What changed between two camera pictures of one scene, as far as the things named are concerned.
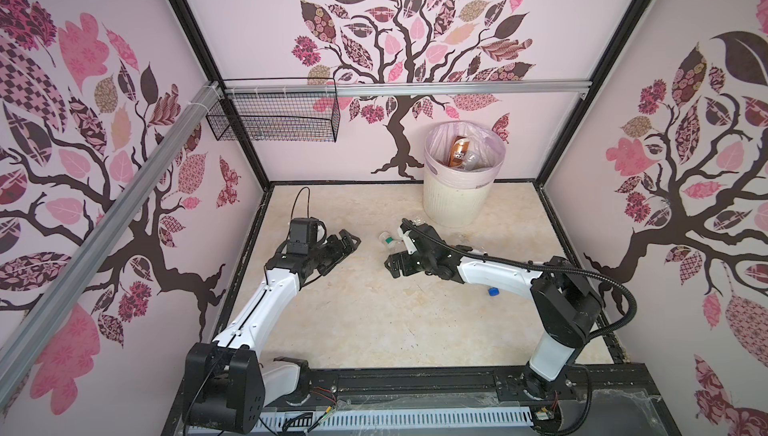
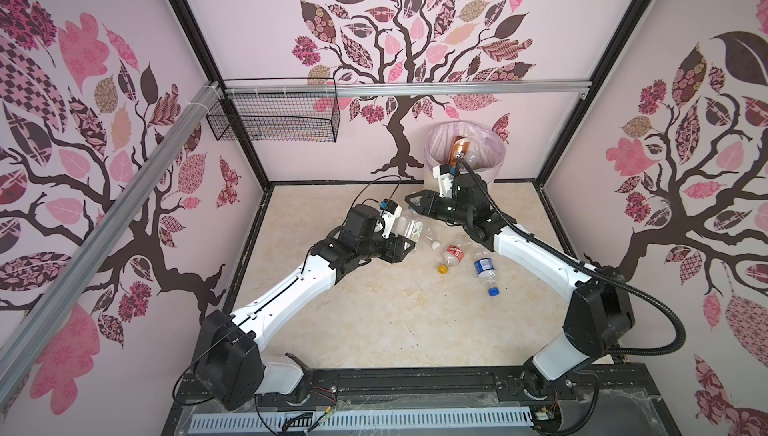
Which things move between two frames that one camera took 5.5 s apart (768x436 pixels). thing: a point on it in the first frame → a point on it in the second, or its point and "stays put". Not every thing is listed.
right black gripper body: (413, 263) → (449, 212)
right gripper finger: (392, 263) → (425, 201)
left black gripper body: (327, 254) → (388, 249)
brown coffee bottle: (459, 146) stays put
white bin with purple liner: (462, 161) stays put
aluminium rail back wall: (432, 88) stays put
